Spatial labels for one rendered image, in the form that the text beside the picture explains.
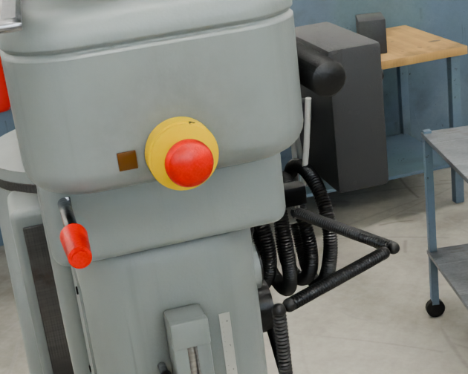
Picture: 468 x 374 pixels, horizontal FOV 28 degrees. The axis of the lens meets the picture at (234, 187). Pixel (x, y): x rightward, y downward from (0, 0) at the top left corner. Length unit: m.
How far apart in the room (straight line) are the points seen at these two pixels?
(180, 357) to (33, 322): 0.55
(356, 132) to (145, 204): 0.48
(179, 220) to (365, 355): 3.00
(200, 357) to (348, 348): 2.97
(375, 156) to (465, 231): 3.63
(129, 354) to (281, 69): 0.37
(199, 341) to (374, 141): 0.48
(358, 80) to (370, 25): 3.68
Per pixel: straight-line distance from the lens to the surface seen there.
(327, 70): 0.85
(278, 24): 0.80
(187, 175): 0.75
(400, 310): 4.20
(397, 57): 4.90
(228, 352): 1.03
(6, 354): 4.33
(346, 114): 1.30
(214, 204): 0.92
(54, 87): 0.77
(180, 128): 0.77
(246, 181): 0.92
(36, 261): 1.44
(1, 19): 0.72
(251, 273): 1.02
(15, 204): 1.46
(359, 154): 1.32
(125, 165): 0.79
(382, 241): 1.00
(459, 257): 3.94
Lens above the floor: 2.00
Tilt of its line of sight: 20 degrees down
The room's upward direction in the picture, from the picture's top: 7 degrees counter-clockwise
